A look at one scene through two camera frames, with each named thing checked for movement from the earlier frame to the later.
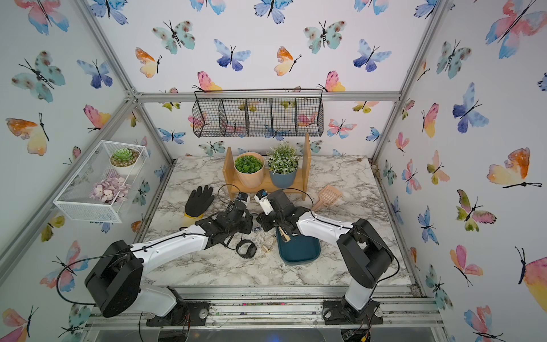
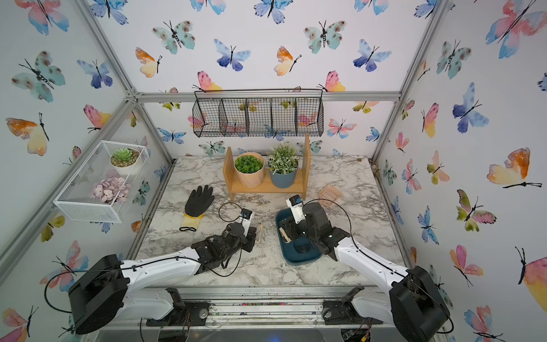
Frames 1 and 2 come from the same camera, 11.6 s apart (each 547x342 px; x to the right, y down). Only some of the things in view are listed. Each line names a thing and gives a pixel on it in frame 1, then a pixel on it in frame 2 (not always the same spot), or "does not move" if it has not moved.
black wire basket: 258,113 does not move
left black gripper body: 245,226 → 246,244
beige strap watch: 285,238 does not move
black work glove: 196,204 does not move
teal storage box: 298,250 does not move
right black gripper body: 272,219 → 301,230
